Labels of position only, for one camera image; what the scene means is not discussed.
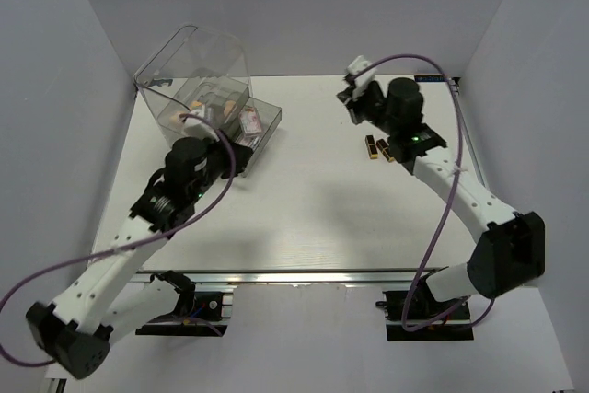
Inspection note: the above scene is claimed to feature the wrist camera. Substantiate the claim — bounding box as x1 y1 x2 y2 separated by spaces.
180 104 216 139
344 55 376 99

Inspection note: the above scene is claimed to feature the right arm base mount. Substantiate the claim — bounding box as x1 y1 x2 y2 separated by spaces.
375 291 474 342

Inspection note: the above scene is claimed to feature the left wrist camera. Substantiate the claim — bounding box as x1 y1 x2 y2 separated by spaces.
180 104 216 139

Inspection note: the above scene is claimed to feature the blue table label sticker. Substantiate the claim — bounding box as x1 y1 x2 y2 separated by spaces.
413 75 445 83

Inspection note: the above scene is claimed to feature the clear acrylic makeup organizer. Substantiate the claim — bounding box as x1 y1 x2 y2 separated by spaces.
133 24 282 177

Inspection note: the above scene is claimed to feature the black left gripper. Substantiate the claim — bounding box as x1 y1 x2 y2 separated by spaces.
189 129 255 201

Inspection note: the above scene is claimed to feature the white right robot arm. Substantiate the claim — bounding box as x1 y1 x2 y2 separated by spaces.
339 77 546 318

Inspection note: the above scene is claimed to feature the beige small makeup sponge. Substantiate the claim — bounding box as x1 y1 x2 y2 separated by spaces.
223 100 237 118

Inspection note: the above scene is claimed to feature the pink clear eyelash box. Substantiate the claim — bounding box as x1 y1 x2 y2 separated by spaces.
239 107 263 136

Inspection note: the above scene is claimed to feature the black gold lipstick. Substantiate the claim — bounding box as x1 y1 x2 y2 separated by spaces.
364 134 378 159
376 139 395 163

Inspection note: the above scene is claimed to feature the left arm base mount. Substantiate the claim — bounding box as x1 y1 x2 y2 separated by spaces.
135 271 233 337

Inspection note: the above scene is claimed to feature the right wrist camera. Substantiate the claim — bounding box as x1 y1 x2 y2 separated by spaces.
344 55 376 99

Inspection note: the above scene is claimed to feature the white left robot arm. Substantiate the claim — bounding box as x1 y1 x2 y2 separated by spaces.
26 137 253 379

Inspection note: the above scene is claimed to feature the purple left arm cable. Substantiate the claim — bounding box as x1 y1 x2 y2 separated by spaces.
0 111 240 369

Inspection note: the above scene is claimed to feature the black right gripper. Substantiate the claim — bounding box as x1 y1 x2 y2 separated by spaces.
337 82 398 137

